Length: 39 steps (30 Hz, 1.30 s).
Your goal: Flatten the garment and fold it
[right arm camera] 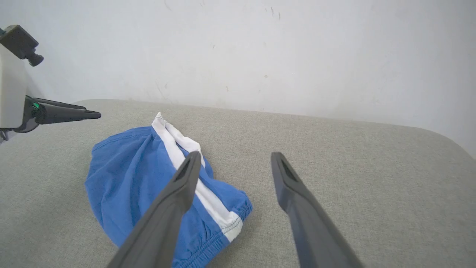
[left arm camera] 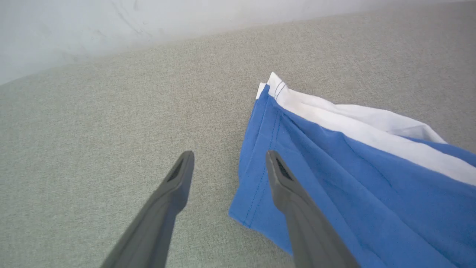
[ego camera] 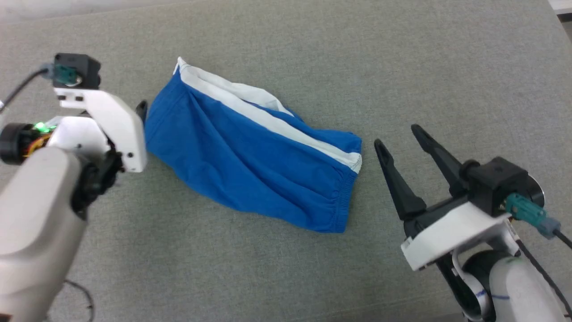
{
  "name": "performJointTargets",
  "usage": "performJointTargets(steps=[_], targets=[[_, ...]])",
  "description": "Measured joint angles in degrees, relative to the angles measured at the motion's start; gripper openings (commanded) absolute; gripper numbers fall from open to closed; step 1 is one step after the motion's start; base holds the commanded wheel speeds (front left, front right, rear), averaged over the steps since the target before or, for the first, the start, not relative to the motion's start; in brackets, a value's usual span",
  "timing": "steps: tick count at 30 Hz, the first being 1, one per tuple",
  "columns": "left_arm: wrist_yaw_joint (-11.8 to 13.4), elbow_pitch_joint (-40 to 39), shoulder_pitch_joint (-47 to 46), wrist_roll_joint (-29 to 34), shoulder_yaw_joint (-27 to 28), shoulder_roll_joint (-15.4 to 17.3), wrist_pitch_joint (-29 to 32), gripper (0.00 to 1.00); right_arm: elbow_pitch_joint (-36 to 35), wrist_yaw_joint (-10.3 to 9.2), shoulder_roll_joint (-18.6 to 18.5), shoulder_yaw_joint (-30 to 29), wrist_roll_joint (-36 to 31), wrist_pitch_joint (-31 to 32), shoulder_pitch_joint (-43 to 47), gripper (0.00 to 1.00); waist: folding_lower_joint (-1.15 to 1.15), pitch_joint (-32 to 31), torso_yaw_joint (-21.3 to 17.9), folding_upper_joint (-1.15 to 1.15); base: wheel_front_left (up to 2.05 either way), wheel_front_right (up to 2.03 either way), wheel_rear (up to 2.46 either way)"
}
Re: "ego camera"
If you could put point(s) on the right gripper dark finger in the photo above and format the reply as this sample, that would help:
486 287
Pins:
440 154
397 179

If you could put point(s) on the blue shorts with white trim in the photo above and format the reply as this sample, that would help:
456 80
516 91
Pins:
250 156

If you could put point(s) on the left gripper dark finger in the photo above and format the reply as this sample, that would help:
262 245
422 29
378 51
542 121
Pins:
141 111

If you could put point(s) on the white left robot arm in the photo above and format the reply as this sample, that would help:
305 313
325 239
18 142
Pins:
35 223

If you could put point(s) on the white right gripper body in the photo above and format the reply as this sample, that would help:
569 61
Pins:
451 232

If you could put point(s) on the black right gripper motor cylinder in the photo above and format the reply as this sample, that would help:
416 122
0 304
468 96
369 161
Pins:
536 192

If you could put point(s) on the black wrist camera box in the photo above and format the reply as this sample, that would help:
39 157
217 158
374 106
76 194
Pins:
496 183
82 67

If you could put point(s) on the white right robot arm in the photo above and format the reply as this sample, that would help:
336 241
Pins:
514 290

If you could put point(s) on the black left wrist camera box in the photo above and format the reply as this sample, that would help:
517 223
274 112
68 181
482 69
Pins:
82 67

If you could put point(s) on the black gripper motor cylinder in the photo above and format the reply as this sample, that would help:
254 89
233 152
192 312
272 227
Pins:
15 143
536 192

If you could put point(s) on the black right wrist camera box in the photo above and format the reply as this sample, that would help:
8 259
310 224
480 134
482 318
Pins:
496 183

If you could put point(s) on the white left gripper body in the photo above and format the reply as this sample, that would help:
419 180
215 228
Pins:
116 125

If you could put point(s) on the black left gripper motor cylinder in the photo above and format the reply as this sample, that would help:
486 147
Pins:
15 143

